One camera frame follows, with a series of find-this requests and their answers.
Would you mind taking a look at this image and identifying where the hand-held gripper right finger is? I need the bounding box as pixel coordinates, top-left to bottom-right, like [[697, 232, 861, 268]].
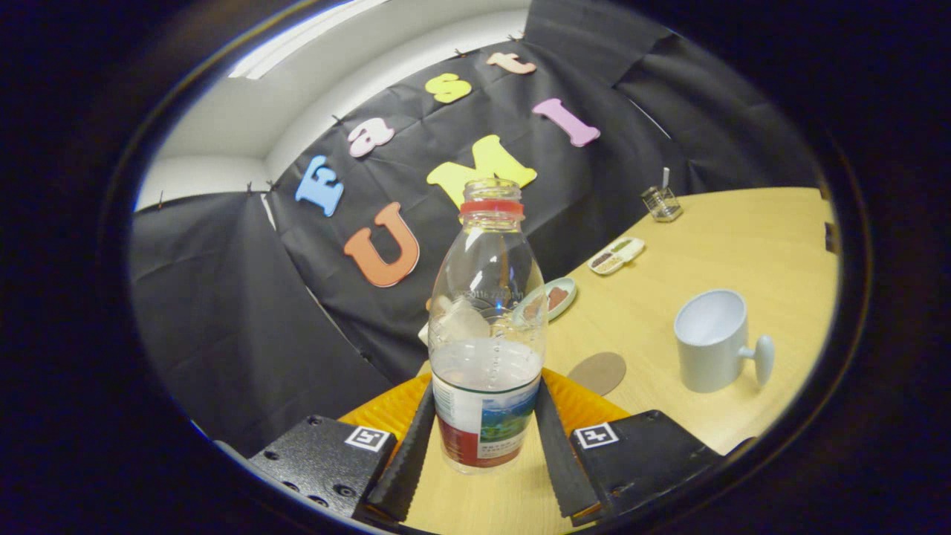
[[535, 368, 721, 527]]

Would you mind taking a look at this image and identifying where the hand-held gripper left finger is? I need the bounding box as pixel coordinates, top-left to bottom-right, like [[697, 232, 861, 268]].
[[249, 374, 436, 525]]

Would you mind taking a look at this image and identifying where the clear plastic juice bottle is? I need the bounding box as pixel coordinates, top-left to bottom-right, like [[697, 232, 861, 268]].
[[428, 178, 549, 475]]

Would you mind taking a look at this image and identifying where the round brown coaster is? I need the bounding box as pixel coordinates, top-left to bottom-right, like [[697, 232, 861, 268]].
[[568, 351, 627, 397]]

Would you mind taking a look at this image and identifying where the white cup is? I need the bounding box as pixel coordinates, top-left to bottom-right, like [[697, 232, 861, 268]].
[[674, 289, 776, 394]]

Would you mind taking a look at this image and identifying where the pale green plate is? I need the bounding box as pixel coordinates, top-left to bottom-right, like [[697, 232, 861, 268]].
[[520, 277, 577, 326]]

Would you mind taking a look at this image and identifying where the white divided condiment dish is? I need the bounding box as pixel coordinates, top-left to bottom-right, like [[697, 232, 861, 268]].
[[588, 237, 646, 276]]

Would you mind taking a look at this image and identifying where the black backdrop cloth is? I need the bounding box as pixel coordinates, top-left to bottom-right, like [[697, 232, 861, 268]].
[[128, 0, 818, 458]]

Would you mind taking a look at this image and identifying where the wooden table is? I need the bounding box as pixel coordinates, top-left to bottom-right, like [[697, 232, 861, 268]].
[[405, 187, 840, 534]]

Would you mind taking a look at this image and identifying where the large ceiling light panel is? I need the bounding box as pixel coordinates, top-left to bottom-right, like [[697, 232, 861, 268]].
[[229, 0, 387, 80]]

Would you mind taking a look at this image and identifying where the wire mesh holder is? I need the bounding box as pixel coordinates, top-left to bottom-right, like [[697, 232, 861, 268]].
[[641, 186, 684, 223]]

